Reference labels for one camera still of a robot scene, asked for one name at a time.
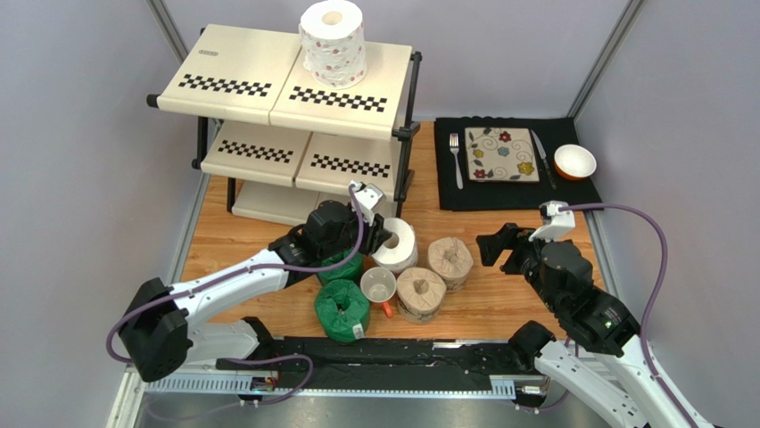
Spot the brown wrapped roll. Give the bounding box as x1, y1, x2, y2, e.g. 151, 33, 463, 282
427, 237, 474, 292
396, 267, 447, 325

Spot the black handled knife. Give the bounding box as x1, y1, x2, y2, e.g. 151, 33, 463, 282
530, 129, 558, 190

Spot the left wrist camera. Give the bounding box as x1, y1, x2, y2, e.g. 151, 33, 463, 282
348, 180, 386, 226

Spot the orange white bowl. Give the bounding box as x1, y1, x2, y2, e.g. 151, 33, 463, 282
553, 144, 598, 181

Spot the brown wrapped roll rear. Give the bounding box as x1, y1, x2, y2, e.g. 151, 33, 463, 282
427, 237, 474, 292

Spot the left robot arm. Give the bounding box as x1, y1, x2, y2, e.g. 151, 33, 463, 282
109, 201, 392, 383

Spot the green roll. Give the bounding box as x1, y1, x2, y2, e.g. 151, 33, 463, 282
317, 250, 364, 286
314, 279, 370, 343

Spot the green wrapped roll front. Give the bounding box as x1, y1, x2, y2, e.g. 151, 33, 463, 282
314, 279, 370, 343

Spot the floral square plate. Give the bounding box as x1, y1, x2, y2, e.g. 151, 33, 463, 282
465, 127, 540, 184

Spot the plain white paper towel roll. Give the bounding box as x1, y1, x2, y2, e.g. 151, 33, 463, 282
372, 218, 418, 275

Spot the black placemat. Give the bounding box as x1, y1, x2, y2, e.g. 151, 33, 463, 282
434, 116, 601, 211

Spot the floral white paper towel roll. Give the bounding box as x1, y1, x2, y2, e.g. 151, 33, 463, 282
299, 1, 368, 89

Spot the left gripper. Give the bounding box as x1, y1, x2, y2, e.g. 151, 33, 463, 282
320, 202, 392, 261

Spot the silver fork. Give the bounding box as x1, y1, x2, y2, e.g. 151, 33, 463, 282
449, 133, 464, 190

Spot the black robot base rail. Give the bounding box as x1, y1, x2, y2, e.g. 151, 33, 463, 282
250, 337, 548, 392

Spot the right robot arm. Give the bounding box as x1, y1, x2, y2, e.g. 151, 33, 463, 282
476, 223, 710, 427

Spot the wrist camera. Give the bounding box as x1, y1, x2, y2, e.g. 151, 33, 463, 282
528, 201, 576, 242
348, 180, 386, 226

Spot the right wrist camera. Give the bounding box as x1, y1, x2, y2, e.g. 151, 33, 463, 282
528, 201, 576, 242

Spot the brown wrapped roll front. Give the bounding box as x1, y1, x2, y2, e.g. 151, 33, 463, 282
396, 267, 447, 325

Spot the cream three-tier shelf rack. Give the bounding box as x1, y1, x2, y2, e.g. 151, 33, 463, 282
146, 24, 422, 226

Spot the orange white mug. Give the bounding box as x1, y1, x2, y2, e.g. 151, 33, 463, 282
359, 267, 397, 318

